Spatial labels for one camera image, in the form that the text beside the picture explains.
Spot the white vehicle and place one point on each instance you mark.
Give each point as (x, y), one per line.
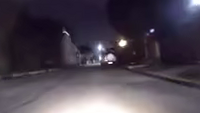
(109, 57)

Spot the pale building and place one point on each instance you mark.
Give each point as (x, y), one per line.
(68, 51)

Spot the grey concrete road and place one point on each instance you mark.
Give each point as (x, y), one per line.
(100, 89)

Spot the dark tree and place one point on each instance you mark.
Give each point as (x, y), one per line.
(132, 13)

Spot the raised pavement with kerb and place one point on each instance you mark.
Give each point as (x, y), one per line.
(176, 74)

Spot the pale kerb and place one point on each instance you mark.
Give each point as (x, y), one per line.
(19, 74)

